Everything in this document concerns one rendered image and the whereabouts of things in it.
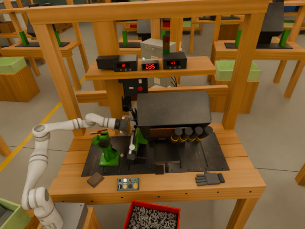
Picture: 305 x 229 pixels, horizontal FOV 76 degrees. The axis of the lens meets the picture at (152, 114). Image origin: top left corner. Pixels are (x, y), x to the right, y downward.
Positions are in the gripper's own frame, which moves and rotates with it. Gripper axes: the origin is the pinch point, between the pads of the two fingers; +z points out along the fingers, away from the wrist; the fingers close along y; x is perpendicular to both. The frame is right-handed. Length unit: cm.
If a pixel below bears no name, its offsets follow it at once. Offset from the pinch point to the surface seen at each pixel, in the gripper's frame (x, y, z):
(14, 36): 405, 219, -324
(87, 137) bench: 47, -13, -38
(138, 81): -8.6, 31.6, -2.6
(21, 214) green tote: 0, -65, -62
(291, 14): 375, 479, 485
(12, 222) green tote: -5, -69, -64
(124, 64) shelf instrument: -14.4, 39.5, -14.1
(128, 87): -4.0, 26.9, -8.7
